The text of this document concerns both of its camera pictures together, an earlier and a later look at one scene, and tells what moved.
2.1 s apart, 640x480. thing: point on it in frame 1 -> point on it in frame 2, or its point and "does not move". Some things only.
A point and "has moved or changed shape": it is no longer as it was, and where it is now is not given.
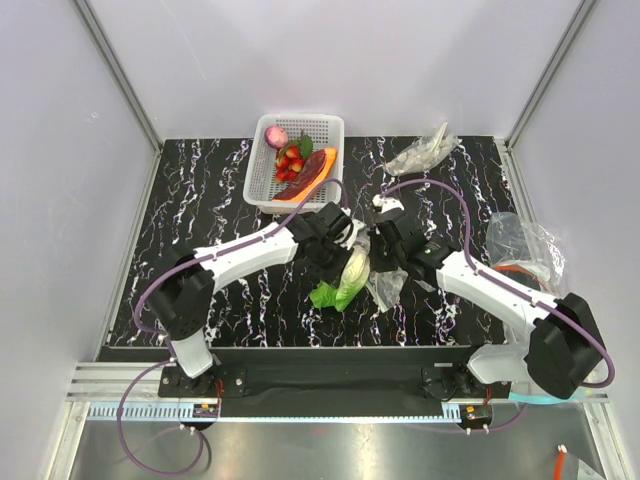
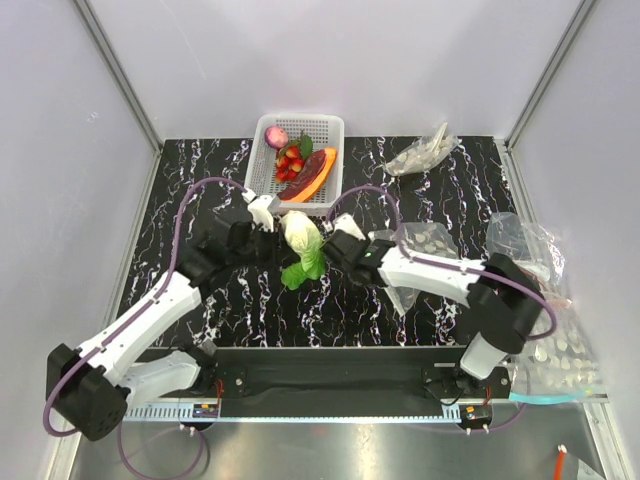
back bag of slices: x=424 y=153 does not move
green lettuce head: x=353 y=282 has moved or changed shape
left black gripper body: x=330 y=261 -> x=266 y=248
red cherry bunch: x=291 y=157 does not move
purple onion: x=276 y=137 does not move
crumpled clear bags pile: x=526 y=251 does not move
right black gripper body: x=382 y=257 -> x=365 y=242
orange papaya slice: x=309 y=180 does not move
